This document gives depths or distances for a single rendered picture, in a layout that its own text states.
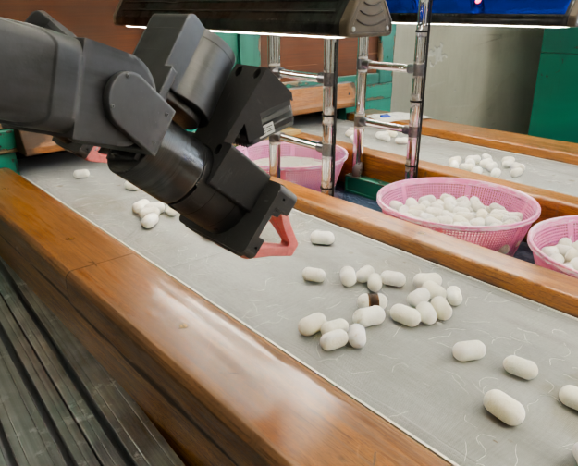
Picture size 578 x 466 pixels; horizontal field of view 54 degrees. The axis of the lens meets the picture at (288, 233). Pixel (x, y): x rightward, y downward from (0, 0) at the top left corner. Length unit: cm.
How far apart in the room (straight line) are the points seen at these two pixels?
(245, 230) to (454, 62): 309
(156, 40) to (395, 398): 37
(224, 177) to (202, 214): 4
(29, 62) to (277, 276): 50
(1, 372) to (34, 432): 13
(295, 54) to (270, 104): 122
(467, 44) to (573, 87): 62
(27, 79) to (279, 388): 32
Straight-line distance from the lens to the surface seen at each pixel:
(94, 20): 138
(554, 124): 358
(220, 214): 46
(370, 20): 71
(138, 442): 62
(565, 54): 354
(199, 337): 59
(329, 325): 62
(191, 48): 45
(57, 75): 34
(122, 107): 37
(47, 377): 74
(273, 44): 109
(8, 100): 33
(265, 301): 70
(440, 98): 345
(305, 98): 165
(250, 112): 46
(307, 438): 46
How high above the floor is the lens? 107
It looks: 22 degrees down
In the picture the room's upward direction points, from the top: straight up
